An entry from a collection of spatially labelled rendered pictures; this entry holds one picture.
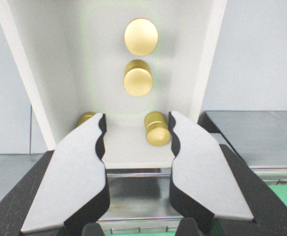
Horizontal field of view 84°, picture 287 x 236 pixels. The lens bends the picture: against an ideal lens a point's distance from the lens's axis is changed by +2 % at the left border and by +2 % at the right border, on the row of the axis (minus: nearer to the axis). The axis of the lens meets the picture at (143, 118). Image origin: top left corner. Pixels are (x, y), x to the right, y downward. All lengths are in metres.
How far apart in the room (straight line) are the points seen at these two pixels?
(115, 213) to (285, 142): 0.24
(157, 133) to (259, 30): 0.20
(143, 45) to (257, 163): 0.17
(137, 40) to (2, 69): 0.21
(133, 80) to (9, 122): 0.24
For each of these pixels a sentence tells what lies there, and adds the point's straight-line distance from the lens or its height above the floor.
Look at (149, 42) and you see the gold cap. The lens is 0.17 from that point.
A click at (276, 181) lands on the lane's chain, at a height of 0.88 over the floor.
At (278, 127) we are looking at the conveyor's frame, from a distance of 0.31.
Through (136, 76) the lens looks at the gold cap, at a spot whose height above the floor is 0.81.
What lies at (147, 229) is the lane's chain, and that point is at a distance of 0.27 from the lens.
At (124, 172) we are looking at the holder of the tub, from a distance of 0.28.
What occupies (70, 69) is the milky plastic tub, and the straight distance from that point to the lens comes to 0.24.
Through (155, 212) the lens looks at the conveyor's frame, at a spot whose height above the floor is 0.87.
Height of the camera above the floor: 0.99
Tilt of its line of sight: 59 degrees down
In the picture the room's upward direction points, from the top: 175 degrees clockwise
